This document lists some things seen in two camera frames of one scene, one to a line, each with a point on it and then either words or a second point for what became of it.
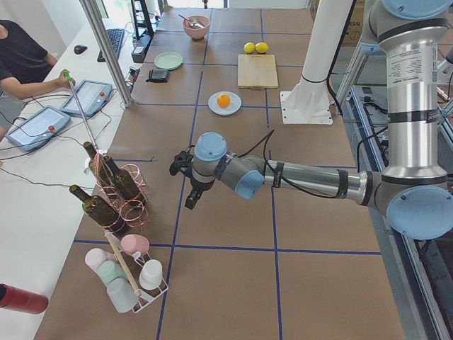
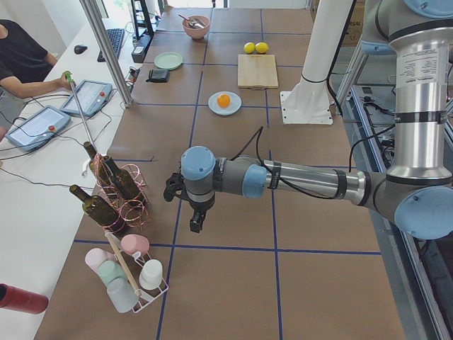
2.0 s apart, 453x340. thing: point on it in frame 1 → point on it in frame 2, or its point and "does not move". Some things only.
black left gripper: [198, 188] → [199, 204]
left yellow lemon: [249, 47] does not move
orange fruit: [224, 100] does not move
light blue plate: [233, 107] does not move
